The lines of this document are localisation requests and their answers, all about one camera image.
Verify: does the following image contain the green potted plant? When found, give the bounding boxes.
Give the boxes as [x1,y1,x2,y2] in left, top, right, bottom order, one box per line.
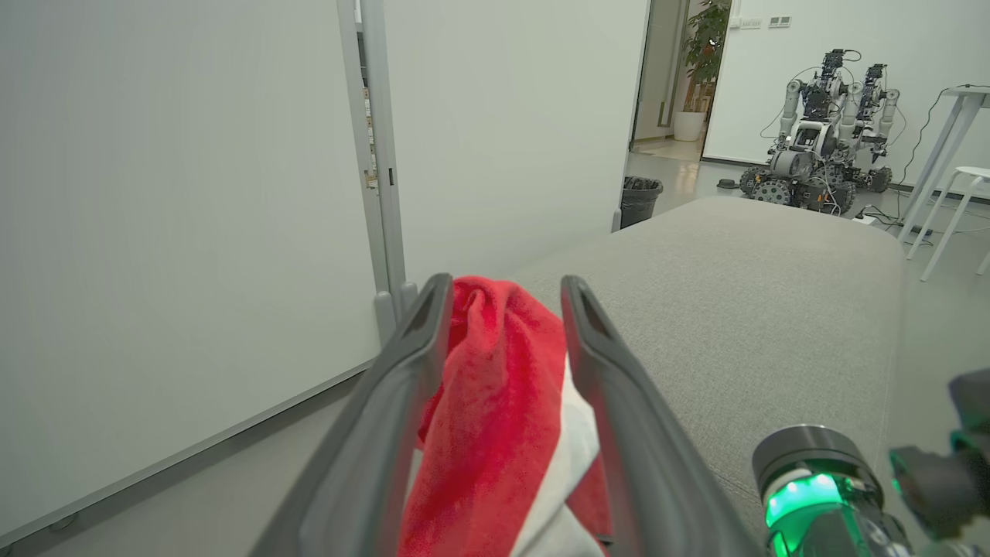
[684,0,732,87]

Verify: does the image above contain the red and white garment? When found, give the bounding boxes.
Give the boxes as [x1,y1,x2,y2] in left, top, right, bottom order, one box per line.
[398,276,612,557]

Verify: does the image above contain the white table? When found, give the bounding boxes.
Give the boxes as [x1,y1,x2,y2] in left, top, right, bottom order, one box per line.
[897,85,990,245]

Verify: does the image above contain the black hanging cable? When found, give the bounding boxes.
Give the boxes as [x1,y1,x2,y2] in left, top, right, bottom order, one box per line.
[889,87,951,227]

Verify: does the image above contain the wide white partition panel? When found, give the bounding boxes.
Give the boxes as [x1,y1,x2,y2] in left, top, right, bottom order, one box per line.
[0,0,391,546]

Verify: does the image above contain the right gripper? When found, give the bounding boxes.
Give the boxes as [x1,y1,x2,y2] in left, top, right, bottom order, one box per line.
[888,370,990,542]

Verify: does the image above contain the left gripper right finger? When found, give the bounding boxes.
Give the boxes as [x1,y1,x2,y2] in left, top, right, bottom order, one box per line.
[560,275,763,557]

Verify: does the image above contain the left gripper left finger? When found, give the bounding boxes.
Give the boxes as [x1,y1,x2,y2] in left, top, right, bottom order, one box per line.
[251,272,454,557]

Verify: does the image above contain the grey wheeled robot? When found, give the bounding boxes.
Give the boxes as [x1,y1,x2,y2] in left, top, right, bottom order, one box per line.
[849,63,903,194]
[739,49,861,216]

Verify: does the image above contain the black trash bin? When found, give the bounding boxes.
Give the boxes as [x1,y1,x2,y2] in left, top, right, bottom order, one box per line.
[620,176,664,230]

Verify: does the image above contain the white plant pot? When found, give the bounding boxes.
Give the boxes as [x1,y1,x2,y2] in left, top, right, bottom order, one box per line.
[673,111,708,143]

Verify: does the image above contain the grey fabric sofa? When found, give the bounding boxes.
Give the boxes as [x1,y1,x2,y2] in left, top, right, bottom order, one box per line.
[510,196,907,542]

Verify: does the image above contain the white stool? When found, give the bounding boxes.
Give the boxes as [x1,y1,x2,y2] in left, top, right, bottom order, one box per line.
[906,166,990,282]

